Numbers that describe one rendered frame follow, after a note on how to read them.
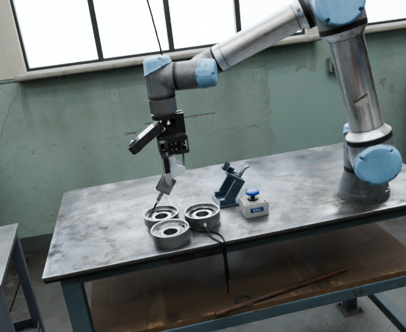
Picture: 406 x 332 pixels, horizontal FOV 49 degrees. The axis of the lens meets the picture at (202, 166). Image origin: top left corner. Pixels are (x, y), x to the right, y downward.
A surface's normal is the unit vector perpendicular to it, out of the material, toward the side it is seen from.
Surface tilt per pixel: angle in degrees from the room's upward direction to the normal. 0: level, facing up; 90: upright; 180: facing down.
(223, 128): 90
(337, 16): 83
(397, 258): 0
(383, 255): 0
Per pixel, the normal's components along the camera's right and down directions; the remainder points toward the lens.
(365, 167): -0.07, 0.46
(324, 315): -0.11, -0.94
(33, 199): 0.20, 0.31
